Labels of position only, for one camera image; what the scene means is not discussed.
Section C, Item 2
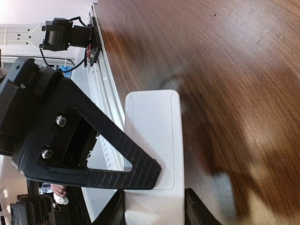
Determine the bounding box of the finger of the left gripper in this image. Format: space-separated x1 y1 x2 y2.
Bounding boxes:
12 75 162 190

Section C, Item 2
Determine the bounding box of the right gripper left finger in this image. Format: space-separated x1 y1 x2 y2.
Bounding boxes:
91 190 126 225

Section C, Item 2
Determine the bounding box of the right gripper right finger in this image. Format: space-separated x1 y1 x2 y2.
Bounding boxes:
185 188 222 225

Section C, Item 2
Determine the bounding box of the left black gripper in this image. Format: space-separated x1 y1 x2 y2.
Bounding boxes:
0 56 63 157

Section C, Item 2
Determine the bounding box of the white remote control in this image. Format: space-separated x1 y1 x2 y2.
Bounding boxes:
124 89 185 225

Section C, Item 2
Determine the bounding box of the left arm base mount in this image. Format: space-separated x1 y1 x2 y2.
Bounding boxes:
39 17 102 67

